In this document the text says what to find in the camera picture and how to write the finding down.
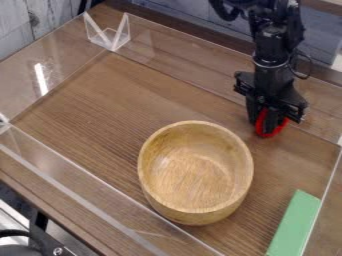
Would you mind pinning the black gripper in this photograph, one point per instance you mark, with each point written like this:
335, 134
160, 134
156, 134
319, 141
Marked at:
267, 88

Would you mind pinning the red plush strawberry toy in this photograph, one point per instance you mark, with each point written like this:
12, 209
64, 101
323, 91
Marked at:
260, 125

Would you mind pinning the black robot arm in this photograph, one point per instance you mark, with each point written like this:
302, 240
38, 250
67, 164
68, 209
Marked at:
275, 27

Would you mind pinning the wooden bowl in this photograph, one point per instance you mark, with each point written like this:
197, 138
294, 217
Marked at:
195, 170

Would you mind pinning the green tape strip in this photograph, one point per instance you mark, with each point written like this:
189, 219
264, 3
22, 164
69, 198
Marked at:
292, 230

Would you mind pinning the black table clamp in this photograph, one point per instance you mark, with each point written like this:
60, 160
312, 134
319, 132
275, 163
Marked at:
49, 246

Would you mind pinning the clear acrylic corner bracket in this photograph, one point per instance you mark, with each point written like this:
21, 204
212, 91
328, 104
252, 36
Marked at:
108, 38

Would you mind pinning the clear acrylic front wall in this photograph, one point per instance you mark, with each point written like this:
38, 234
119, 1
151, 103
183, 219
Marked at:
107, 219

